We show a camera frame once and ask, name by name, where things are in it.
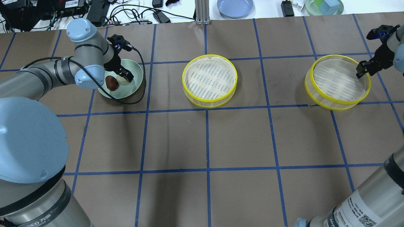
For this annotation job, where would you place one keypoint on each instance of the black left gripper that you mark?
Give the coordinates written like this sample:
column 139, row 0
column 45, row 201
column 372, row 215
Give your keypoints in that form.
column 112, row 62

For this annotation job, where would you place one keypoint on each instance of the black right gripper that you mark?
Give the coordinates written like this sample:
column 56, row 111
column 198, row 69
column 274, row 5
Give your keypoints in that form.
column 383, row 59

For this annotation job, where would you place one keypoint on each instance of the white steamed bun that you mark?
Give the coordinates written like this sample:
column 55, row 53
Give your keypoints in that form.
column 122, row 81

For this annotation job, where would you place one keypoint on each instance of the brown steamed bun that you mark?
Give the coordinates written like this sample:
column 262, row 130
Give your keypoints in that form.
column 111, row 83

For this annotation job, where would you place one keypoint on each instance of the yellow rimmed steamer basket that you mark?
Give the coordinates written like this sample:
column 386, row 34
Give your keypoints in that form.
column 209, row 81
column 331, row 83

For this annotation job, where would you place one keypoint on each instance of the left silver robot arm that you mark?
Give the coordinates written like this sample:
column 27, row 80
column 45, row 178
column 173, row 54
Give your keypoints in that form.
column 34, row 150

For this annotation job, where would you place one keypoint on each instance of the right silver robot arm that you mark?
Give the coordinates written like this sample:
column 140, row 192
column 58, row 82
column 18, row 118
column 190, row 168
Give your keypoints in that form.
column 377, row 202

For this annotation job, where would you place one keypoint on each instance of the light green plate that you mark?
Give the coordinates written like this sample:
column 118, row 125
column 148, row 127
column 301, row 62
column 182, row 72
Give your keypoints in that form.
column 125, row 91

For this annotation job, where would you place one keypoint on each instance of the blue foam cube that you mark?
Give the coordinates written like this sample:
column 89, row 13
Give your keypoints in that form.
column 329, row 7

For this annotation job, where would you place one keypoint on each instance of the translucent green bowl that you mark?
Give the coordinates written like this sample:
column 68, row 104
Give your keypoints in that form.
column 312, row 9

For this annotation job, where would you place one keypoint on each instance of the green foam block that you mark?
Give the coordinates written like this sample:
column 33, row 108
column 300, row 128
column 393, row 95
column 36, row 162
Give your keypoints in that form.
column 319, row 3

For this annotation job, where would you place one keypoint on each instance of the black power adapter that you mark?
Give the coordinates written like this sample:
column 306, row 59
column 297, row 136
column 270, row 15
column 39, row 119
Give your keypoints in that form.
column 287, row 8

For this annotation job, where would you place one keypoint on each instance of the blue plate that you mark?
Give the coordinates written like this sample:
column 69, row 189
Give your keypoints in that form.
column 235, row 9

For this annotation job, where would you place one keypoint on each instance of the aluminium frame post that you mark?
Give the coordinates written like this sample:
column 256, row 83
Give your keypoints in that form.
column 202, row 12

